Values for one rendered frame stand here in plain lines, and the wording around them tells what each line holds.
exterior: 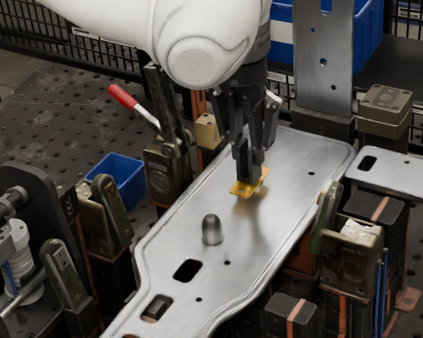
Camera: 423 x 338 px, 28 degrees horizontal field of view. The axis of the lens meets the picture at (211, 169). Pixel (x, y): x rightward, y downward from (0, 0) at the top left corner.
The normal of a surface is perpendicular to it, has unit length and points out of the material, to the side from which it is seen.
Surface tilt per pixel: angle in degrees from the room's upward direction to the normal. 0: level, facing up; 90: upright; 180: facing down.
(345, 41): 90
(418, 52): 0
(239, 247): 0
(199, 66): 90
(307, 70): 90
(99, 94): 0
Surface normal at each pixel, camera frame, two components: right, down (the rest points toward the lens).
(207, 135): -0.51, 0.56
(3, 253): 0.86, 0.26
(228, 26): 0.55, -0.34
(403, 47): -0.08, -0.79
